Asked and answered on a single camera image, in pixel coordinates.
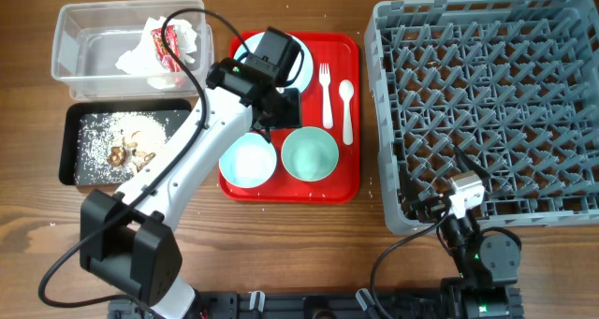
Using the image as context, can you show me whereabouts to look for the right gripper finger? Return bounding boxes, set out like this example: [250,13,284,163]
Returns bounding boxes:
[400,165,417,202]
[453,146,490,179]

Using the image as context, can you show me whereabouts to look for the light blue bowl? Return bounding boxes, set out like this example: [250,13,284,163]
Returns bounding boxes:
[218,133,277,189]

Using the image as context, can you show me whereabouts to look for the green bowl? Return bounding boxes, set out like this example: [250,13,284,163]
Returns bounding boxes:
[281,126,340,182]

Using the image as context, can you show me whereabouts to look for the red snack wrapper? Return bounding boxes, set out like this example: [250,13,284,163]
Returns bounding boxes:
[150,24,184,74]

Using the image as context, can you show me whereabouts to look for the white napkin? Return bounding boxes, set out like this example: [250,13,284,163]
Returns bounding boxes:
[115,17,197,75]

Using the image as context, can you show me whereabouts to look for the food scraps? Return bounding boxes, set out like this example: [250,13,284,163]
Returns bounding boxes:
[75,112,168,185]

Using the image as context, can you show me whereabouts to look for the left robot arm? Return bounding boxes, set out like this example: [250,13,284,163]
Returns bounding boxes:
[79,55,300,318]

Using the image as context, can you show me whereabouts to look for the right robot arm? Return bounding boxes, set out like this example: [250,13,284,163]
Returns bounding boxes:
[400,147,524,318]

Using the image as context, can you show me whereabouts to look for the grey dishwasher rack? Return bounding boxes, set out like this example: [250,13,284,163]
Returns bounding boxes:
[364,0,598,235]

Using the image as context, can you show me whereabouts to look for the black waste tray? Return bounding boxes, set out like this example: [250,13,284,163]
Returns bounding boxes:
[58,99,192,187]

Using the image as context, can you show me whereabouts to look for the white plastic fork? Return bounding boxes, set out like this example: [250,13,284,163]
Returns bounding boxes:
[318,63,333,129]

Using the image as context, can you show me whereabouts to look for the red serving tray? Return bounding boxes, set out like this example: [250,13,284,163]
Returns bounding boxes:
[218,31,360,203]

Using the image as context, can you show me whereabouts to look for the white plastic spoon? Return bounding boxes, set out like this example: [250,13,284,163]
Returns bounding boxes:
[339,80,355,145]

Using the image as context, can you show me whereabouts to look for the light blue plate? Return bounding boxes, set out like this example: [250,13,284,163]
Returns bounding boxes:
[245,32,314,93]

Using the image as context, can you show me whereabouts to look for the clear plastic bin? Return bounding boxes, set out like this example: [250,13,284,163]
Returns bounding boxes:
[51,0,204,102]

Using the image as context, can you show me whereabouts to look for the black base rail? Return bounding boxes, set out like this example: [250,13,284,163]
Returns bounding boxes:
[107,288,524,319]

